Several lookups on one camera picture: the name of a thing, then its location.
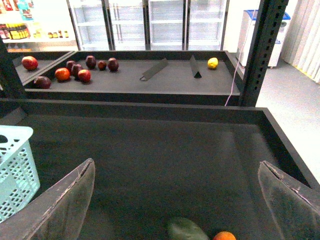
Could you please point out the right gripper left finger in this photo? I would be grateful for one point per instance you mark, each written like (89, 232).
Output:
(58, 213)

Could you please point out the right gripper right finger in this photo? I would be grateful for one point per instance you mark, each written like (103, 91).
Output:
(294, 207)

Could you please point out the light blue plastic basket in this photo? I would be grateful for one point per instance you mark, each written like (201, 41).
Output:
(19, 180)

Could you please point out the red orange apple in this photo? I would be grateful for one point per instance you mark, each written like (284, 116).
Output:
(62, 74)

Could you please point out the red apple centre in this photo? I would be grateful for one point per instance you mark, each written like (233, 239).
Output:
(84, 75)

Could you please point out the red apple far left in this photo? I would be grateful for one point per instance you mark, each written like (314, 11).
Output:
(30, 63)

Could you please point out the orange fruit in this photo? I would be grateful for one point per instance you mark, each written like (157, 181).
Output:
(224, 235)

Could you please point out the black near display tray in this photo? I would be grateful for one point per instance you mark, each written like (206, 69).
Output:
(154, 162)

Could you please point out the black display tray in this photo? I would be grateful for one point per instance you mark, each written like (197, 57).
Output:
(154, 162)
(174, 84)

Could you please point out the green avocado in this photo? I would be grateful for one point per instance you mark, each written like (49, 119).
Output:
(181, 228)

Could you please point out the dark plum front left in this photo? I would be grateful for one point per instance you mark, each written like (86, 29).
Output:
(42, 82)

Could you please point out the dark plum behind apples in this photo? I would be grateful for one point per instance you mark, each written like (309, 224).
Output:
(75, 71)

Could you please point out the dark plum small back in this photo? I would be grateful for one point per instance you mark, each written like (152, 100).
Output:
(69, 64)

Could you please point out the small dark red plum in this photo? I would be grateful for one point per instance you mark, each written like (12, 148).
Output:
(102, 65)

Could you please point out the dark plum tall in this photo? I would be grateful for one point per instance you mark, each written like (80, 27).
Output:
(90, 62)

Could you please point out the dark plum right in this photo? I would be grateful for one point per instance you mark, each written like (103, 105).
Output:
(113, 64)

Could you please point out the flat black divider strip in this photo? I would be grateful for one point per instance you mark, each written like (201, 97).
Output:
(156, 68)

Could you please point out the black far display tray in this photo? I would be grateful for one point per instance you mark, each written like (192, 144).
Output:
(174, 84)

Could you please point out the yellow lemon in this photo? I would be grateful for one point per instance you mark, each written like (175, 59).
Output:
(212, 63)

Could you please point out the black triangular divider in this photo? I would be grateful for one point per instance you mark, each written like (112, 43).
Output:
(194, 68)

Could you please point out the stocked white store shelf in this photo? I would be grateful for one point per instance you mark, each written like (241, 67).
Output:
(37, 26)

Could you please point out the glass door refrigerator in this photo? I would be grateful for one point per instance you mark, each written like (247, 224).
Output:
(156, 25)

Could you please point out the black left steel post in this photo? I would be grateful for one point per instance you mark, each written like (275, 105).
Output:
(10, 80)

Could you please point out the black perforated steel post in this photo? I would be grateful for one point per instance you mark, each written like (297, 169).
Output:
(269, 17)

